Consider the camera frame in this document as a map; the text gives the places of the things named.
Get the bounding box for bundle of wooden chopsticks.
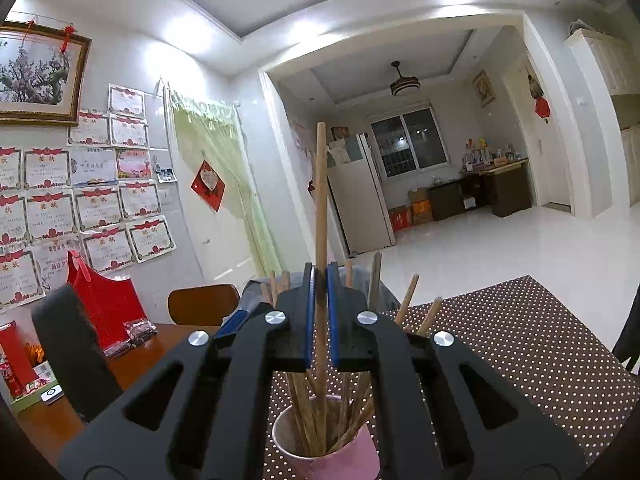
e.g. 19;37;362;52
267;251;445;457

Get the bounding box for barred window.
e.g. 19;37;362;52
370;107;448;178

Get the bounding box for brown wooden chair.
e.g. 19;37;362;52
167;284;241;327

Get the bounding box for dark grey jacket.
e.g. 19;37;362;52
612;285;640;373

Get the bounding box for ceiling fan lamp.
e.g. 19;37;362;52
390;61;420;97

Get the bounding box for red diamond door decoration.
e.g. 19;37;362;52
191;160;227;212

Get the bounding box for brown polka dot tablecloth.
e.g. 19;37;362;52
260;275;640;480

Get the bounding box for green tray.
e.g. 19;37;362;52
10;360;57;413

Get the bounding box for red box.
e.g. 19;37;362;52
0;322;26;398

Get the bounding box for small framed picture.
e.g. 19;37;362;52
472;70;496;107

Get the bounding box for red hanging door ornament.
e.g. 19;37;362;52
527;74;551;121

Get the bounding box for dark wooden sideboard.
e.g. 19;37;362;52
430;158;532;221

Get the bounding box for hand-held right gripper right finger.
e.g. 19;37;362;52
327;261;586;480

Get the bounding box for single round wooden chopstick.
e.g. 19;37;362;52
311;121;331;456

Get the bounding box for framed tree painting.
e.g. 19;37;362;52
0;22;92;127

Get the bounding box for wall of award certificates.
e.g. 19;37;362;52
0;82;177;311

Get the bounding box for light green curtain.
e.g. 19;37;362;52
167;82;281;281

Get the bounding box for assorted bottles and boxes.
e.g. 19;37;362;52
462;137;526;171

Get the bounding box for pink cup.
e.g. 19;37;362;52
271;395;381;480

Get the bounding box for white door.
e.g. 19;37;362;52
505;57;571;208

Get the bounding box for red tote bag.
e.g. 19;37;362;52
66;250;149;356

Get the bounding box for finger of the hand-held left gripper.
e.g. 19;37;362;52
216;310;250;339
30;285;124;423

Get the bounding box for pink wall decoration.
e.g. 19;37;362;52
292;120;316;196

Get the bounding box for white refrigerator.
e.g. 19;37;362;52
327;132;396;256

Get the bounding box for clear packet of dark items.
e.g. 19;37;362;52
122;319;157;348

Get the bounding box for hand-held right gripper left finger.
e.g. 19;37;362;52
59;262;315;480

